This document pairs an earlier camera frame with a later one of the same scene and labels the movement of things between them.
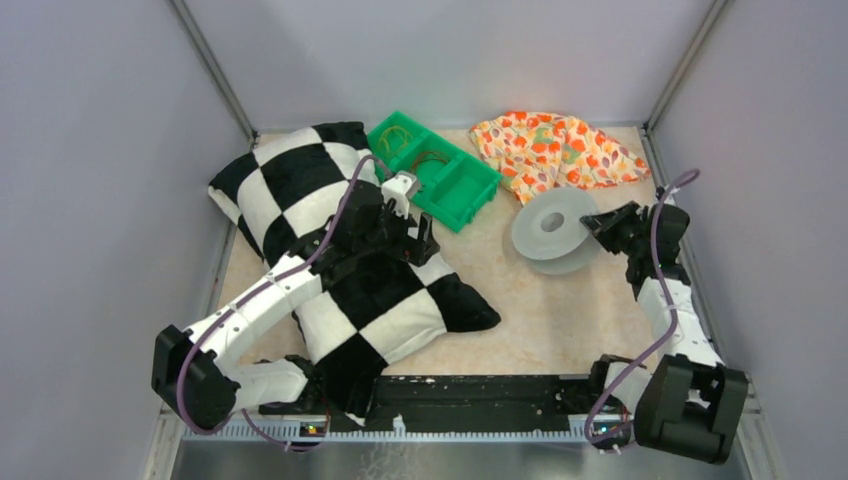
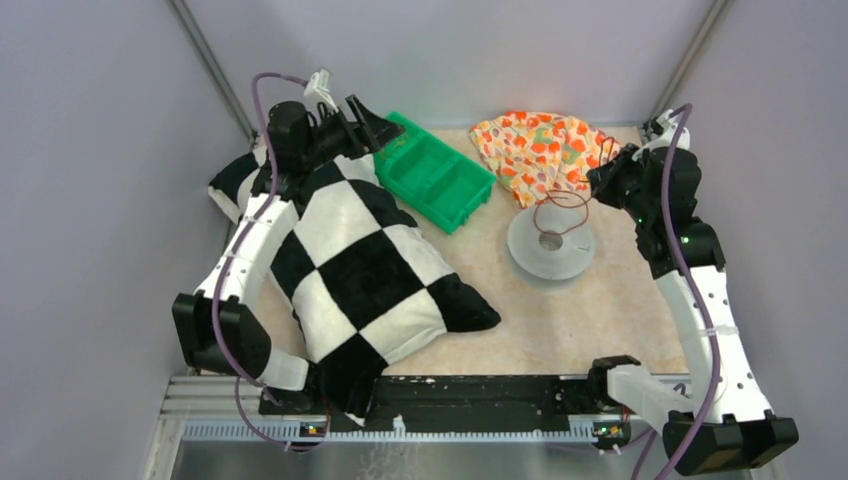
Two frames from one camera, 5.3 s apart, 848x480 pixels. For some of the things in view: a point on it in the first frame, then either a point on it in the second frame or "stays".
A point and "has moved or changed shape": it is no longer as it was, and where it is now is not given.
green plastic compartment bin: [454, 185] stays
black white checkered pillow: [282, 195] stays
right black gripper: [603, 225] → [601, 181]
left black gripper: [408, 247] → [374, 130]
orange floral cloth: [530, 152] stays
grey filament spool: [548, 231] has moved or changed shape
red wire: [427, 156] → [574, 194]
